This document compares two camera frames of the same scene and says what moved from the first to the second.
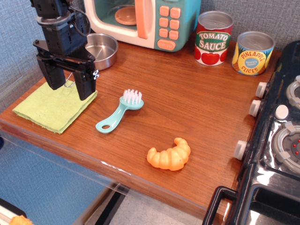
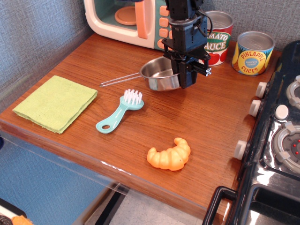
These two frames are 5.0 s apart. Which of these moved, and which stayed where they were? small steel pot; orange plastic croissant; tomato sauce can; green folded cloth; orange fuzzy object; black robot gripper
Moved: small steel pot; black robot gripper
Stayed: green folded cloth; orange plastic croissant; tomato sauce can; orange fuzzy object
